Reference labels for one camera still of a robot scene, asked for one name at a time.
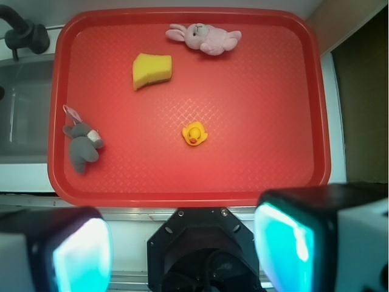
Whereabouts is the red plastic tray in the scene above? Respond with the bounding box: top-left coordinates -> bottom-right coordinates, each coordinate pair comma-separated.
48,7 -> 331,207

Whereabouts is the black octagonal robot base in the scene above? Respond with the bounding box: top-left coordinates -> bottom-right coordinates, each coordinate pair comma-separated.
147,208 -> 265,291

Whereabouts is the pink plush bunny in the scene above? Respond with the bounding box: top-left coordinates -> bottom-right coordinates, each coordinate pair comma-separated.
165,23 -> 242,56

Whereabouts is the yellow sponge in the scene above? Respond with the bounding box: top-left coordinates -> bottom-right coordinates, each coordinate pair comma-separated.
133,53 -> 173,91

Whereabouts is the steel sink basin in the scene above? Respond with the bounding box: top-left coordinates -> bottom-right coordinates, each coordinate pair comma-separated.
1,56 -> 53,164

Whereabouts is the gray plush animal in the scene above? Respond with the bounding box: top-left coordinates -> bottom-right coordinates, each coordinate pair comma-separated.
63,105 -> 104,174

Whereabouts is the black faucet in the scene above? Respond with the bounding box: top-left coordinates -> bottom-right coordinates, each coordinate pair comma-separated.
1,4 -> 50,61

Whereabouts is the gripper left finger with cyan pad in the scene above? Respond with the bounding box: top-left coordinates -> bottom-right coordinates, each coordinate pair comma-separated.
1,207 -> 113,291

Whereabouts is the yellow rubber duck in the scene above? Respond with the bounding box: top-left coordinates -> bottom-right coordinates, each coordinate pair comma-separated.
181,121 -> 208,147

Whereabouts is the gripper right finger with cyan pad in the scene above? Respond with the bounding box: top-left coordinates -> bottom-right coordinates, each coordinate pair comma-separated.
253,182 -> 388,291

